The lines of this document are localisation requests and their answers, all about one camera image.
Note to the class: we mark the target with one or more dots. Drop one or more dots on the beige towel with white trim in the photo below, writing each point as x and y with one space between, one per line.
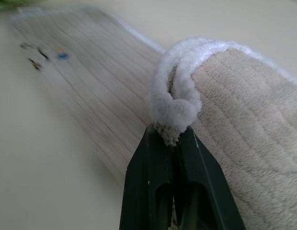
234 107

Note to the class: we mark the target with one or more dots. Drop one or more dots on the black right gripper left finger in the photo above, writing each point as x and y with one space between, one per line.
145 182

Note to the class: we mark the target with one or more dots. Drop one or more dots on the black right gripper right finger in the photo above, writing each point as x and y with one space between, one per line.
201 182

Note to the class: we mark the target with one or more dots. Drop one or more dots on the green object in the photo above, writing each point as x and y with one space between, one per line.
2 3

